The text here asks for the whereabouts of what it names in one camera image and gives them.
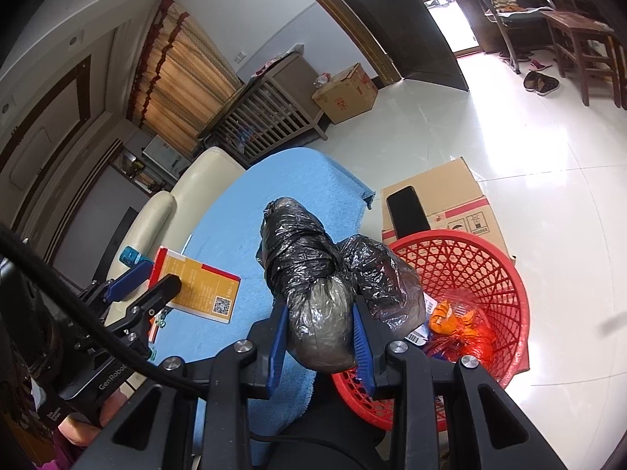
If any red and yellow medicine box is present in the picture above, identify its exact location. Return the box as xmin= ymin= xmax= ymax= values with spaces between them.
xmin=149 ymin=247 xmax=242 ymax=325

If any small cardboard box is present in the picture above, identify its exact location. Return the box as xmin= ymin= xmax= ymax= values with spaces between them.
xmin=312 ymin=63 xmax=379 ymax=125

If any tan curtain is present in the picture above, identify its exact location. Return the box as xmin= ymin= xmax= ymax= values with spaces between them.
xmin=126 ymin=0 xmax=246 ymax=158

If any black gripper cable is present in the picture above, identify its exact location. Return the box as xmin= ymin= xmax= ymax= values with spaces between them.
xmin=0 ymin=225 xmax=212 ymax=398

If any black smartphone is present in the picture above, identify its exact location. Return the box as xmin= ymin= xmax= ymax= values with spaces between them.
xmin=386 ymin=185 xmax=432 ymax=234

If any person's left hand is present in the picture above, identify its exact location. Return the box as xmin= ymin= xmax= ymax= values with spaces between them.
xmin=57 ymin=390 xmax=124 ymax=448

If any wooden crib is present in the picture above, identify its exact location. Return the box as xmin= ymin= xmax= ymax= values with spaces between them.
xmin=196 ymin=51 xmax=328 ymax=168

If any red plastic basket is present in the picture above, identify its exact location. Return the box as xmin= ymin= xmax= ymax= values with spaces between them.
xmin=332 ymin=229 xmax=531 ymax=433

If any white appliance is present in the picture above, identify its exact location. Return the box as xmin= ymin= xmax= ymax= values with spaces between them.
xmin=142 ymin=135 xmax=190 ymax=176

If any black plastic bag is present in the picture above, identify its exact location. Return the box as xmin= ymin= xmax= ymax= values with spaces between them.
xmin=256 ymin=197 xmax=427 ymax=373

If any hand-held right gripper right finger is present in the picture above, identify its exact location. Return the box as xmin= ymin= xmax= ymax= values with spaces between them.
xmin=353 ymin=296 xmax=573 ymax=470

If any metal folding chair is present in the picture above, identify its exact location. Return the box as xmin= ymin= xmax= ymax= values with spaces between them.
xmin=468 ymin=0 xmax=560 ymax=75

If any orange plastic wrapper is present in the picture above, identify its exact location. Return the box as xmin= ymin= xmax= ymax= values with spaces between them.
xmin=428 ymin=298 xmax=497 ymax=359

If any cream leather sofa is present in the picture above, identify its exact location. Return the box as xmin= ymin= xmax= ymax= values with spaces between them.
xmin=105 ymin=146 xmax=248 ymax=315

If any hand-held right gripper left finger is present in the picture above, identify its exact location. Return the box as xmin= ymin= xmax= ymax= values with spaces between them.
xmin=69 ymin=302 xmax=291 ymax=470

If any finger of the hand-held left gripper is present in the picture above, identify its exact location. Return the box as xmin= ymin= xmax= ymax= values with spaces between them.
xmin=77 ymin=258 xmax=154 ymax=305
xmin=104 ymin=274 xmax=183 ymax=351

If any large cardboard box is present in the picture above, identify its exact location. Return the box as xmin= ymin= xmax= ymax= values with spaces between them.
xmin=381 ymin=157 xmax=516 ymax=262

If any wooden stool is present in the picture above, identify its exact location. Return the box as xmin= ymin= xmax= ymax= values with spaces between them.
xmin=540 ymin=9 xmax=624 ymax=109

